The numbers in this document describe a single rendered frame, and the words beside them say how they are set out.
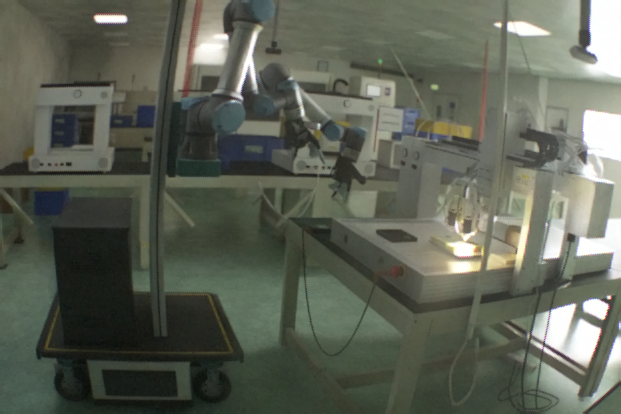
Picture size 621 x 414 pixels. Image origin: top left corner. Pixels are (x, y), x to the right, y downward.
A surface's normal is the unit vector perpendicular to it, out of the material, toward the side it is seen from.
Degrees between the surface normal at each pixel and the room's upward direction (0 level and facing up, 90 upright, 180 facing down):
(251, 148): 90
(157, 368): 90
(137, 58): 90
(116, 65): 90
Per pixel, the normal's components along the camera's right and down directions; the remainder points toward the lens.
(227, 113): 0.66, 0.36
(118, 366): 0.35, 0.25
